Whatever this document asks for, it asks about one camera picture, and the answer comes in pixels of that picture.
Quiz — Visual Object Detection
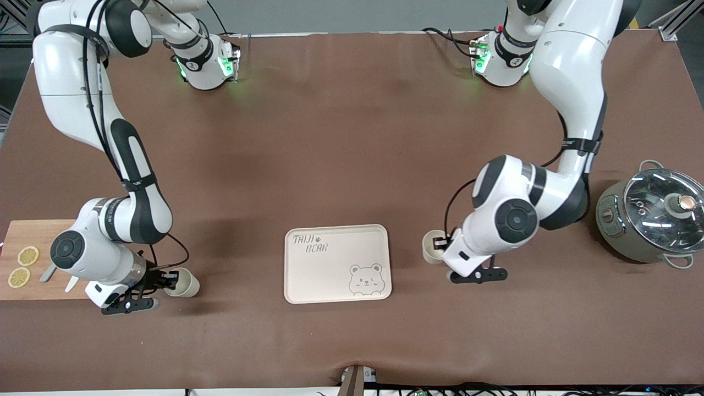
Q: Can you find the white IKEA cup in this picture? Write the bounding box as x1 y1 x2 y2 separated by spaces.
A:
422 230 450 265
164 267 200 298

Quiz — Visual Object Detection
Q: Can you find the beige bear print tray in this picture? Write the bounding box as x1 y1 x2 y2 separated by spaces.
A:
284 224 393 304

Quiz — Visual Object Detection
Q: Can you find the wooden cutting board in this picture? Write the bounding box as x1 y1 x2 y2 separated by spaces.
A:
0 220 94 301

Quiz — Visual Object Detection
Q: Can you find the green electric cooking pot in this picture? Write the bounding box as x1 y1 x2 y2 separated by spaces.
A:
596 159 704 269

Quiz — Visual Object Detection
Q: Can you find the glass pot lid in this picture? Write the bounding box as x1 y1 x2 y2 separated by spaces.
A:
623 168 704 251

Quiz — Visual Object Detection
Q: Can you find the grey metal mount bracket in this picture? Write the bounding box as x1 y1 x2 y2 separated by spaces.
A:
340 364 378 396

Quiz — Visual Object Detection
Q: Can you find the black left arm base cable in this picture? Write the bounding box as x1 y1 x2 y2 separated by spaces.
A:
447 30 479 59
421 26 477 45

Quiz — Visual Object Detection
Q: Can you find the aluminium frame profile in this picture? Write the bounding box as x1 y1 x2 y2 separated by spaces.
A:
641 0 704 42
0 0 42 37

